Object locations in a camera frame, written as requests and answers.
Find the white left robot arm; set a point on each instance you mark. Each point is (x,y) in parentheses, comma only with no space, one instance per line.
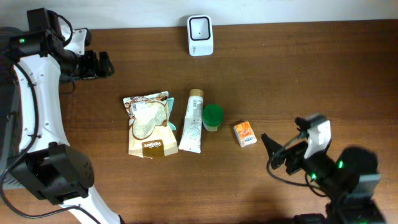
(52,52)

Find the white barcode scanner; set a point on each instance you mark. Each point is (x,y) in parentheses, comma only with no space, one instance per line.
(200,36)

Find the white cosmetic tube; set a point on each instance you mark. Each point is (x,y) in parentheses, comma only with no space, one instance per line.
(191,136)

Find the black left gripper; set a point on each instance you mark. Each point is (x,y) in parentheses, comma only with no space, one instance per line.
(92,70)

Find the beige snack bag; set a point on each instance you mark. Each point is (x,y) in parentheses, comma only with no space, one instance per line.
(150,134)

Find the green lid jar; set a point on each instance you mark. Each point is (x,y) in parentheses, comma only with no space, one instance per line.
(212,117)

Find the orange tissue pack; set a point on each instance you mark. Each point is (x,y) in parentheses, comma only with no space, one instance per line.
(245,134)

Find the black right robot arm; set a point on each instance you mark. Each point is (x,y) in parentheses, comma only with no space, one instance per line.
(349,182)

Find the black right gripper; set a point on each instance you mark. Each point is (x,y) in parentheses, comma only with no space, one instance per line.
(293,152)

